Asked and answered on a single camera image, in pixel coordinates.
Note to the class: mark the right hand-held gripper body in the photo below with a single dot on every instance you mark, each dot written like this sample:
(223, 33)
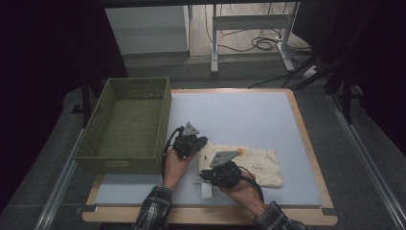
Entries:
(226, 175)

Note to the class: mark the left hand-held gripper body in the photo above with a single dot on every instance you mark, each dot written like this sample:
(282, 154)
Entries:
(186, 143)

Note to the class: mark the cream patterned cloth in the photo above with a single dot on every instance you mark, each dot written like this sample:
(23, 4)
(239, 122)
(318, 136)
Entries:
(261, 166)

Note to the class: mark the green plastic basket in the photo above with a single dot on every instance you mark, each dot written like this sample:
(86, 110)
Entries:
(127, 134)

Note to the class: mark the person's right hand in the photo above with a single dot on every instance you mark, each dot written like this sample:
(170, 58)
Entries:
(245, 195)

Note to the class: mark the person's left hand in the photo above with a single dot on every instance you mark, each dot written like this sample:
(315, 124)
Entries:
(175, 169)

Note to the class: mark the grey foam mat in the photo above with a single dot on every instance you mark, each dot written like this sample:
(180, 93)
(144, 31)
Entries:
(242, 118)

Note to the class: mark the black stand leg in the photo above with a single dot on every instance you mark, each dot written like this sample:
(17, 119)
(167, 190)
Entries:
(348, 102)
(86, 102)

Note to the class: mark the white cabinet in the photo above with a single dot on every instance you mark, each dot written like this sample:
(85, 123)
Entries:
(146, 30)

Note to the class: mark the white power strip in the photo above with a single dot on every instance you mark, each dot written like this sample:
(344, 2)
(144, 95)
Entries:
(309, 72)

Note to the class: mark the white metal desk frame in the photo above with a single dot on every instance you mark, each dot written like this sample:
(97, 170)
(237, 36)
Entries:
(252, 21)

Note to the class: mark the aluminium rail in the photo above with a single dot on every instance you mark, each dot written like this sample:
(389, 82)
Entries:
(367, 159)
(57, 188)

